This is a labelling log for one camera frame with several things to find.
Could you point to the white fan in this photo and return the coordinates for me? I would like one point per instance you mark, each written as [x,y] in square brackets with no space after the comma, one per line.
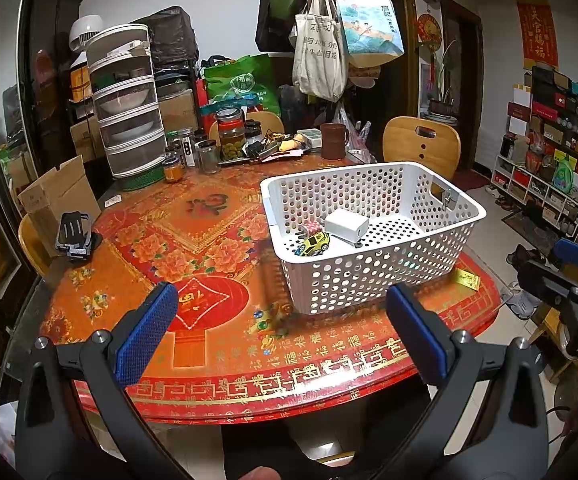
[86,32]

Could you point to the white shelf unit with boxes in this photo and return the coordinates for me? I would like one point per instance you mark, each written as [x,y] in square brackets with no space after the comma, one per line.
[544,160]

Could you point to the green shopping bag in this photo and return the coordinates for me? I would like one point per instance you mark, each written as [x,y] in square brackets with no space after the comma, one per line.
[241,82]

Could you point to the yellow toy car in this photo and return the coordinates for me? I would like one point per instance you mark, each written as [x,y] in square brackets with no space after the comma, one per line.
[314,245]

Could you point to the black hanging bag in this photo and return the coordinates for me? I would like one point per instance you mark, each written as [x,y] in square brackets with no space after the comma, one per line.
[271,20]

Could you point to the glass jar with red lid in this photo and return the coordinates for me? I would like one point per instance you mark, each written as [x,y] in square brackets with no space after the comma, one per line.
[230,137]

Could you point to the white and blue slippers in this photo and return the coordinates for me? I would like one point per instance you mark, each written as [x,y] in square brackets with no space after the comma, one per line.
[521,305]

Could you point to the pink paper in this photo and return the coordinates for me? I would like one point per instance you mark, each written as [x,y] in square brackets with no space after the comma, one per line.
[281,156]

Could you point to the stacked food cover tower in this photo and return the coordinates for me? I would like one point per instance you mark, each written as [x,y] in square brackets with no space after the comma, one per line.
[126,110]

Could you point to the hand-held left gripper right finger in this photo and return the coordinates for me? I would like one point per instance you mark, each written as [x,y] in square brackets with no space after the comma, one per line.
[416,332]

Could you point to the black plastic cover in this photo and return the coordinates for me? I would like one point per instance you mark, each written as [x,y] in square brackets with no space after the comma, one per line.
[169,35]

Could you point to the round red wall ornament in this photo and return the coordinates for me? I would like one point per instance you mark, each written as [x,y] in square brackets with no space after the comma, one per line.
[429,30]

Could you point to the clear plastic bag red print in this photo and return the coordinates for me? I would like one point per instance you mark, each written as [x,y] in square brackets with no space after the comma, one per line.
[364,142]

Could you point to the illustrated tote bag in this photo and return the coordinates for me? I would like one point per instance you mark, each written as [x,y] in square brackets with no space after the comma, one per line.
[369,30]

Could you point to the metal basket clip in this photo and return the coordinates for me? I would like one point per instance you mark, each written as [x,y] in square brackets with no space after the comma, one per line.
[451,199]

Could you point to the wooden chair with slotted back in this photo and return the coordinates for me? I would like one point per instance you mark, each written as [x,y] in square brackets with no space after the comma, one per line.
[419,147]

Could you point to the brown ceramic mug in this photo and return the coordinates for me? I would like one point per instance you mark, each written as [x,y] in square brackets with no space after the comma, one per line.
[333,142]

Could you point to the green plastic basket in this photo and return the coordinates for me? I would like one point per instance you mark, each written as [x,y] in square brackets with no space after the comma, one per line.
[141,180]

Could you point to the potted plant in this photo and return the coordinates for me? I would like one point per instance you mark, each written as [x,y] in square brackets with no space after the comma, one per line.
[441,105]

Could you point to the brown cardboard box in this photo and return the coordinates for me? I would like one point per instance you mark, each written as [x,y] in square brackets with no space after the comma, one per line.
[176,115]

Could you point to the yellow box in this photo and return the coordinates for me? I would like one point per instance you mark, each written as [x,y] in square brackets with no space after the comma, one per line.
[291,146]

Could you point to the white perforated plastic basket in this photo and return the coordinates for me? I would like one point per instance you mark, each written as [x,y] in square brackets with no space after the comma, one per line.
[269,215]

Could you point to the dark shoes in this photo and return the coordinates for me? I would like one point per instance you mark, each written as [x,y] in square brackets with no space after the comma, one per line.
[519,255]

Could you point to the metal tray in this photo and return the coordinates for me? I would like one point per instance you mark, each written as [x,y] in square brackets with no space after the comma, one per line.
[274,156]

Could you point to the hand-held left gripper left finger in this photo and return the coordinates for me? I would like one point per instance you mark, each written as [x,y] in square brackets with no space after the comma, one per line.
[144,335]

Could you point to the yellow card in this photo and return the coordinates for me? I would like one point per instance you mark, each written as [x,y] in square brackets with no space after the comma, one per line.
[467,280]

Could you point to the person's left hand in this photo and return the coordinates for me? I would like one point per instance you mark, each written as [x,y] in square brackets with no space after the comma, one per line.
[262,474]

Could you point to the dark wooden cabinet with mirror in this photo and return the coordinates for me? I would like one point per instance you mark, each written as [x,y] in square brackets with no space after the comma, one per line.
[14,110]

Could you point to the beige canvas tote bag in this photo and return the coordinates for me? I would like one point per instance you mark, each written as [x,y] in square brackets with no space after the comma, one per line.
[319,55]

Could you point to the open cardboard box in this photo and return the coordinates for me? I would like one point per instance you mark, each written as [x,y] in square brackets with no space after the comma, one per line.
[54,200]

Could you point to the small jar orange contents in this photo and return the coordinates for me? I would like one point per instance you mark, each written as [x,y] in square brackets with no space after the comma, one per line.
[173,171]

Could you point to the white and black charger box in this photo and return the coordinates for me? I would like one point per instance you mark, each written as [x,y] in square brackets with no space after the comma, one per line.
[346,225]

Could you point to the small red checkered toy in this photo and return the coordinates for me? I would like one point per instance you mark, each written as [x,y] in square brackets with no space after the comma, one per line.
[313,227]

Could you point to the dark floor mat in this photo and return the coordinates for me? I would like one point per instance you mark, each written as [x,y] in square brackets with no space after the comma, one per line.
[524,220]

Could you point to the red wall scroll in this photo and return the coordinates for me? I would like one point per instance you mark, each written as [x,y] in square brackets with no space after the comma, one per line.
[538,35]

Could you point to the empty glass jar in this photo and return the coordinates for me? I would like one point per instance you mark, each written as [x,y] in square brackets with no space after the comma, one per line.
[208,157]

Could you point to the black power adapter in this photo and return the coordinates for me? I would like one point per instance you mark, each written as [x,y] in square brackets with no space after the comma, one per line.
[254,150]

